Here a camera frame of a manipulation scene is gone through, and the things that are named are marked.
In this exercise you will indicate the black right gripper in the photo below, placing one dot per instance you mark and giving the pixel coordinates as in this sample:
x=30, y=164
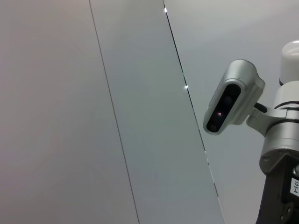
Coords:
x=275, y=186

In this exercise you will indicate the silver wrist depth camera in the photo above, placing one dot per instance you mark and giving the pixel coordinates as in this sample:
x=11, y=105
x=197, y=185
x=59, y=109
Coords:
x=240, y=77

